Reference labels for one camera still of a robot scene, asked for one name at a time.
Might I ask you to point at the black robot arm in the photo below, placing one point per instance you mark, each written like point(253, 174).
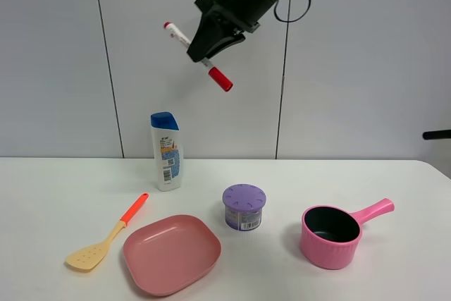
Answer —
point(223, 24)

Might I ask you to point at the pink square plate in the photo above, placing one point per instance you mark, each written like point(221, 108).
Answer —
point(167, 256)

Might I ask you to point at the purple lidded round container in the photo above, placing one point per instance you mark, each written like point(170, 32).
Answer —
point(243, 205)

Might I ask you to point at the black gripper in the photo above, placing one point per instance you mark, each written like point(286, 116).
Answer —
point(215, 33)

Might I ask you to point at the white blue shampoo bottle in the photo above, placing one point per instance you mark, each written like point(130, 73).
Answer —
point(168, 150)

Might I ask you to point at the orange yellow slotted spatula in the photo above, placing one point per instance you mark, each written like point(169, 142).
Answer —
point(89, 257)

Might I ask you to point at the pink saucepan with handle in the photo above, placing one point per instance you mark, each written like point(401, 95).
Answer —
point(330, 236)

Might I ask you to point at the white marker with red cap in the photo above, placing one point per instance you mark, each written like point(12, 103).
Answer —
point(210, 68)

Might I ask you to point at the black bar at right edge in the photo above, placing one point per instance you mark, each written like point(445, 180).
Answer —
point(437, 135)

